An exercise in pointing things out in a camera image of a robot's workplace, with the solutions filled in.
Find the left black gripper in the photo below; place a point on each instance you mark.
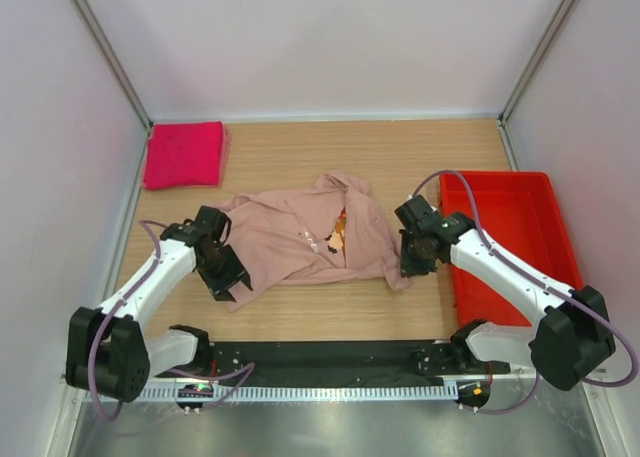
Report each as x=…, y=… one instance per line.
x=235, y=272

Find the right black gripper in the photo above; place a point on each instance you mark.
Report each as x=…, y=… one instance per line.
x=408, y=267

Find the dusty pink t shirt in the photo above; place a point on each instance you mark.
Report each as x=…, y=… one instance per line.
x=331, y=231

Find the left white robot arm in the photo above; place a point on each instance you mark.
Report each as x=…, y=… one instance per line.
x=107, y=352

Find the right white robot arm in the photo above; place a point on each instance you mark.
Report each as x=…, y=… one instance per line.
x=567, y=335

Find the red plastic bin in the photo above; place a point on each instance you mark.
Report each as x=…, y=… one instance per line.
x=521, y=211

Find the folded magenta t shirt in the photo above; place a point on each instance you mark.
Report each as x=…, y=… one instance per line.
x=185, y=155

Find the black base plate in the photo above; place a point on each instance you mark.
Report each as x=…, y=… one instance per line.
x=347, y=364

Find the white slotted cable duct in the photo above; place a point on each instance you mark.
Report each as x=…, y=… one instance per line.
x=185, y=393

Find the right aluminium frame post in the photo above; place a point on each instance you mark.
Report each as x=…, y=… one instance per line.
x=558, y=19

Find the aluminium frame post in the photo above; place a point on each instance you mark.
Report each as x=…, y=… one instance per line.
x=558, y=19
x=95, y=30

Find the left aluminium frame post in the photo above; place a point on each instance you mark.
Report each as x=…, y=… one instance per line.
x=95, y=30

